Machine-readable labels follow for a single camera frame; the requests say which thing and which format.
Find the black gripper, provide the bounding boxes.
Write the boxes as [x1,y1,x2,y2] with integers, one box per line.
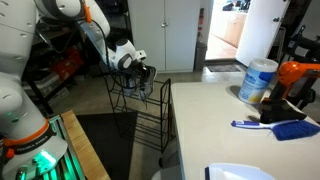
[131,59,150,80]

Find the grey black running shoe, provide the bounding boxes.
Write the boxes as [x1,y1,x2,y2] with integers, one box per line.
[121,74,138,98]
[138,65,158,102]

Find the white cabinet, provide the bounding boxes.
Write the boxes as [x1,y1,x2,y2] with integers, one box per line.
[127,0,202,74]

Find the grey trash can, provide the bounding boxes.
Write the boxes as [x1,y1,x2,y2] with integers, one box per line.
[194,41,208,72]

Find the red power tool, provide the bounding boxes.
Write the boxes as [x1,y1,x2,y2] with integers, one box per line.
[49,46,84,79]

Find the dark door mat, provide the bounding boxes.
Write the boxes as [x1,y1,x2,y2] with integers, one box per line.
[205,63,242,73]

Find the black floor mat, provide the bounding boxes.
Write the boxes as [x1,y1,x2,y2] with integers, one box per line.
[75,111,139,180]

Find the white folding table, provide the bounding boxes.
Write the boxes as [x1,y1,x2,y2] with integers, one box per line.
[170,81,320,180]

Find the wooden kitchen counter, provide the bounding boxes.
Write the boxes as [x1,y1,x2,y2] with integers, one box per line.
[209,9,249,48]

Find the white storage box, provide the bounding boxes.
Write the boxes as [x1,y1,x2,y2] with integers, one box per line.
[23,71,71,108]

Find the wooden bench top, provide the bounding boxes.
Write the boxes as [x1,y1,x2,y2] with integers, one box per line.
[60,109,112,180]

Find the white wipes canister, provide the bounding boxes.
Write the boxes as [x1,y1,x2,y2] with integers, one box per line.
[238,58,279,105]

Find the white door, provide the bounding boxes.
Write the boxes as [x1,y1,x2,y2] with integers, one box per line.
[235,0,291,68]

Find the white dustpan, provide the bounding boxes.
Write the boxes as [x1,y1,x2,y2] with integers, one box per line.
[203,162,276,180]

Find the orange black power tool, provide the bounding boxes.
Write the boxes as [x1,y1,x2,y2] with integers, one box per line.
[259,60,320,125]

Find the blue hand brush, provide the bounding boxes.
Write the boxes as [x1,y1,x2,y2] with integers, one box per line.
[230,119,320,142]

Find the black stand machine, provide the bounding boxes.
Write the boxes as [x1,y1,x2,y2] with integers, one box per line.
[276,24,320,111]

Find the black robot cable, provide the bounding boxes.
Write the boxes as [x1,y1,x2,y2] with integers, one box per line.
[89,19,111,66]

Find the black wire shoe rack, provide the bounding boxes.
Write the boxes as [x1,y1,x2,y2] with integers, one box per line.
[104,71,173,154]

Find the aluminium base frame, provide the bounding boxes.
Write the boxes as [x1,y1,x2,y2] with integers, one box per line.
[39,114,86,180]

